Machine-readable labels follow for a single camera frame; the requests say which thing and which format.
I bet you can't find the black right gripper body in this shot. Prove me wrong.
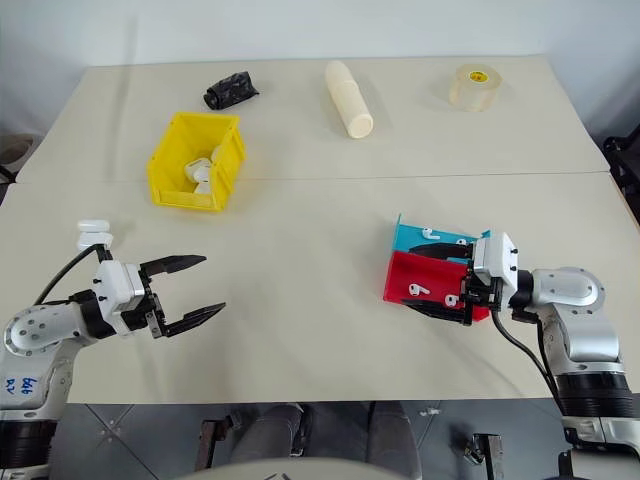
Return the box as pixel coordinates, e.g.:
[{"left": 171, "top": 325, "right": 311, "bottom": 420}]
[{"left": 462, "top": 264, "right": 508, "bottom": 327}]

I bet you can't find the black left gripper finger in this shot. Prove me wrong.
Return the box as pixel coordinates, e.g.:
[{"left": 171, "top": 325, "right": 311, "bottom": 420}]
[
  {"left": 164, "top": 301, "right": 228, "bottom": 338},
  {"left": 140, "top": 254, "right": 208, "bottom": 278}
]

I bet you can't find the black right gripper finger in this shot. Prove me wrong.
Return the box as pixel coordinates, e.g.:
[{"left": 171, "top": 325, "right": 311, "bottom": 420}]
[
  {"left": 401, "top": 300, "right": 467, "bottom": 326},
  {"left": 406, "top": 242, "right": 474, "bottom": 261}
]

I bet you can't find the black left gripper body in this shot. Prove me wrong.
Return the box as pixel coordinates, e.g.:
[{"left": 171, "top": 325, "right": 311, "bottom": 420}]
[{"left": 122, "top": 263, "right": 171, "bottom": 342}]

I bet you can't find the yellow plastic bin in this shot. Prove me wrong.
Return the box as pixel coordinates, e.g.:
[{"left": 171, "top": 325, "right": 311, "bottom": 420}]
[{"left": 145, "top": 111, "right": 247, "bottom": 214}]

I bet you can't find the red plastic tray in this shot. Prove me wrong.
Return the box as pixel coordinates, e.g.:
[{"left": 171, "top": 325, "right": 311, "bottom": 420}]
[{"left": 382, "top": 249, "right": 492, "bottom": 324}]

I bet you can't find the blue plastic tray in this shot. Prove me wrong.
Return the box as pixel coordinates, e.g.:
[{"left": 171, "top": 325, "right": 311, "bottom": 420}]
[{"left": 391, "top": 213, "right": 484, "bottom": 264}]

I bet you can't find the grey rounded leg shape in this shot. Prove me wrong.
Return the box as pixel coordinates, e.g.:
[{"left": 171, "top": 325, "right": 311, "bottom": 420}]
[{"left": 231, "top": 402, "right": 315, "bottom": 472}]

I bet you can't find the clear tape roll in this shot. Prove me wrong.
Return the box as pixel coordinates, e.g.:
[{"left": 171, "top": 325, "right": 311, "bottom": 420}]
[{"left": 448, "top": 63, "right": 503, "bottom": 113}]

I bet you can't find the white rounded robot torso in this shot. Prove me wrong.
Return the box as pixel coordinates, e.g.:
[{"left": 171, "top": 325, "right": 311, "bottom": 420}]
[{"left": 191, "top": 455, "right": 382, "bottom": 480}]

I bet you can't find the cream cylindrical roll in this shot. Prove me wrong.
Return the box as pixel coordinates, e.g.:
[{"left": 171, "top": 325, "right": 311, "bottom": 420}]
[{"left": 324, "top": 60, "right": 376, "bottom": 141}]

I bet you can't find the crumpled black plastic bag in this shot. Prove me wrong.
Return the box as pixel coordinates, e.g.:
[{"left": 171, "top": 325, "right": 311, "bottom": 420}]
[{"left": 203, "top": 72, "right": 262, "bottom": 110}]

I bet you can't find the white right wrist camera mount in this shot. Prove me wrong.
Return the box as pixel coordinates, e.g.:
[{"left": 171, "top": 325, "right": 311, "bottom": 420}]
[{"left": 471, "top": 230, "right": 522, "bottom": 297}]

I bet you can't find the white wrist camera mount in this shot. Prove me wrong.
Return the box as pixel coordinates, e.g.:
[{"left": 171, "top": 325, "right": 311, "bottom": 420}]
[
  {"left": 92, "top": 259, "right": 151, "bottom": 334},
  {"left": 471, "top": 230, "right": 522, "bottom": 297}
]

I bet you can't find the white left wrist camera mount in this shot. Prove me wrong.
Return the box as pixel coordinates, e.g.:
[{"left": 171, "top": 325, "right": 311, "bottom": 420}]
[{"left": 92, "top": 259, "right": 151, "bottom": 334}]

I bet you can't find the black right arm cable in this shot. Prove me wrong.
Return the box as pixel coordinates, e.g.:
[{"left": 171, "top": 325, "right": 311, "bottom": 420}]
[{"left": 490, "top": 305, "right": 569, "bottom": 417}]

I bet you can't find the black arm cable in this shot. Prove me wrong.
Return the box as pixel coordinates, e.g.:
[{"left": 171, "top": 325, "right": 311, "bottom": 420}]
[
  {"left": 490, "top": 305, "right": 569, "bottom": 417},
  {"left": 33, "top": 243, "right": 110, "bottom": 307}
]

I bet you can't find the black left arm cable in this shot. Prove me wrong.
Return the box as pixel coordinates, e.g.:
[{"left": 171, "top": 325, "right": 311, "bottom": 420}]
[{"left": 33, "top": 243, "right": 110, "bottom": 307}]

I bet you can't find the dark metal bracket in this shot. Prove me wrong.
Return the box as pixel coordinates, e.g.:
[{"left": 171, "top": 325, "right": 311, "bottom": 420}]
[
  {"left": 461, "top": 431, "right": 504, "bottom": 480},
  {"left": 193, "top": 417, "right": 227, "bottom": 472}
]

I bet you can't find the black cart frame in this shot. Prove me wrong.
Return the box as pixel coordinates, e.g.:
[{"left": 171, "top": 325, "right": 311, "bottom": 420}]
[{"left": 601, "top": 133, "right": 640, "bottom": 232}]

